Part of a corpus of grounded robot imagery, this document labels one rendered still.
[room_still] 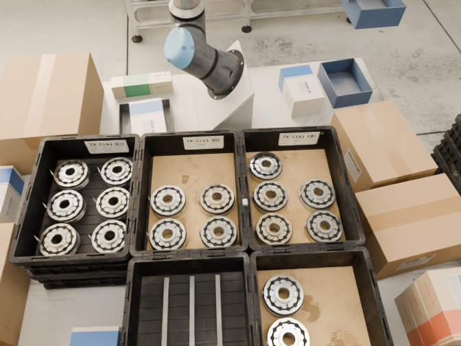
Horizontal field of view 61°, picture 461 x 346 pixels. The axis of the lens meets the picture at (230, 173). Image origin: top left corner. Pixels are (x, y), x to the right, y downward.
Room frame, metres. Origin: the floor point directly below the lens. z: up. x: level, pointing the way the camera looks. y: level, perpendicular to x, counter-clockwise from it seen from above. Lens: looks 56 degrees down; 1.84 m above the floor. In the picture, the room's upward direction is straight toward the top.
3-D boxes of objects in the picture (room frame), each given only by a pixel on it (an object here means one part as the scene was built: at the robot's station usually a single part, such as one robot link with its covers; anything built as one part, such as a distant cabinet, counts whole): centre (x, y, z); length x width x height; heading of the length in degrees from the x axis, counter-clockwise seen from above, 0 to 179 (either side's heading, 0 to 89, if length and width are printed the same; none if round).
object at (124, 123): (0.94, 0.31, 0.73); 0.27 x 0.20 x 0.05; 9
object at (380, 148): (0.80, -0.50, 0.78); 0.30 x 0.22 x 0.16; 15
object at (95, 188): (0.56, 0.41, 0.87); 0.40 x 0.30 x 0.11; 3
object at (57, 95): (0.97, 0.65, 0.80); 0.40 x 0.30 x 0.20; 6
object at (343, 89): (1.19, -0.46, 0.74); 0.20 x 0.15 x 0.07; 12
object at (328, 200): (0.59, -0.26, 0.86); 0.10 x 0.10 x 0.01
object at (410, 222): (0.52, -0.54, 0.78); 0.30 x 0.22 x 0.16; 104
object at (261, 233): (0.48, -0.12, 0.86); 0.10 x 0.10 x 0.01
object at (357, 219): (0.59, -0.19, 0.92); 0.40 x 0.30 x 0.02; 3
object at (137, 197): (0.57, 0.11, 0.92); 0.40 x 0.30 x 0.02; 3
